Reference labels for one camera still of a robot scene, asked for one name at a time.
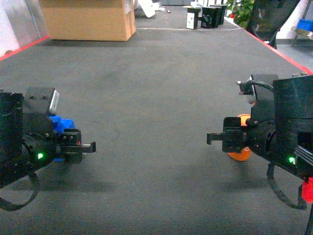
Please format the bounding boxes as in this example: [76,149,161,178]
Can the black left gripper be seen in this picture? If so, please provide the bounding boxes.
[0,92,96,187]

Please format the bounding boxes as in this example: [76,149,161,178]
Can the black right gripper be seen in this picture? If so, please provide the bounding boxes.
[206,75,313,180]

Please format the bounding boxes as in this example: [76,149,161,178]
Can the blue bottle-shaped block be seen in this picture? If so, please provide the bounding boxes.
[49,115,81,164]

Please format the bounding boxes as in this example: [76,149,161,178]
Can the orange cylindrical cap 4680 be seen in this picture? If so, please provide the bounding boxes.
[228,114,252,162]

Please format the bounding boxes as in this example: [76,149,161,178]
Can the dark grey conveyor mat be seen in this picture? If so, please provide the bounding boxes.
[0,7,310,235]

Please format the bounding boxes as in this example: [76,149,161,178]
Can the black box middle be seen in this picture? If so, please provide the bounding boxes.
[201,6,219,28]

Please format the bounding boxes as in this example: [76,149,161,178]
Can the black and white small box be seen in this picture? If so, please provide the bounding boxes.
[186,8,199,29]

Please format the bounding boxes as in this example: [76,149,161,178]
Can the black box rear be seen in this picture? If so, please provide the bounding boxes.
[210,4,227,26]

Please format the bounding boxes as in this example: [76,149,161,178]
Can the large cardboard box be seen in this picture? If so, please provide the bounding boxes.
[39,0,136,42]

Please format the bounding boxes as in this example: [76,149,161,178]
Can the green potted plant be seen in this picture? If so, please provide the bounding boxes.
[224,0,254,29]

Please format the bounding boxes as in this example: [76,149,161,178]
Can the black mesh office chair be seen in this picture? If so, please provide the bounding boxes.
[246,0,299,49]

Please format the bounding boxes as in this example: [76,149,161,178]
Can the white foam piece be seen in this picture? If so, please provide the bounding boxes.
[138,0,156,18]

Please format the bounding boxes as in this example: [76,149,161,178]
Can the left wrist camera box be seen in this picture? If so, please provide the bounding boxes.
[23,87,60,116]

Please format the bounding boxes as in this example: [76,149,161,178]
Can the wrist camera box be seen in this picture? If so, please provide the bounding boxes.
[23,87,60,116]
[237,74,278,105]

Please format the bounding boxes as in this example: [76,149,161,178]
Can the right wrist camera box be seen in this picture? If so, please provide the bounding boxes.
[237,74,278,105]

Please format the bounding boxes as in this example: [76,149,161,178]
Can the black left cable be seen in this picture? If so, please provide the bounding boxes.
[0,171,40,212]

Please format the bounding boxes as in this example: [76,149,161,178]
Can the black cable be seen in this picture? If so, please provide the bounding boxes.
[0,171,40,212]
[266,163,308,211]

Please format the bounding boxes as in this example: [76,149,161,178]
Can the black right cable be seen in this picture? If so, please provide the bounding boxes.
[266,163,308,211]

